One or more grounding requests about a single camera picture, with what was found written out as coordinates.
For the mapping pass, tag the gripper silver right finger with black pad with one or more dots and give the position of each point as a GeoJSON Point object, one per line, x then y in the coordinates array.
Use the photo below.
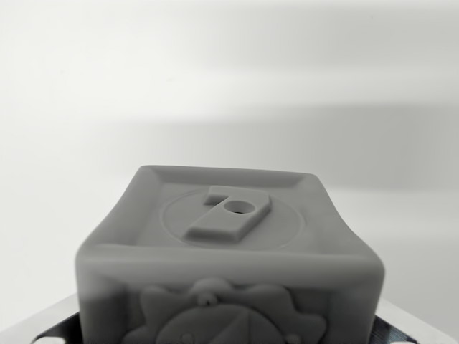
{"type": "Point", "coordinates": [405, 329]}

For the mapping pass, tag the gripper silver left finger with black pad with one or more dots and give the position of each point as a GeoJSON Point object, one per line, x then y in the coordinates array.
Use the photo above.
{"type": "Point", "coordinates": [54, 326]}

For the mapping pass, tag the grey embossed number cube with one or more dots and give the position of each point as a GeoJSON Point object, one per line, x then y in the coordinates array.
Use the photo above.
{"type": "Point", "coordinates": [229, 265]}

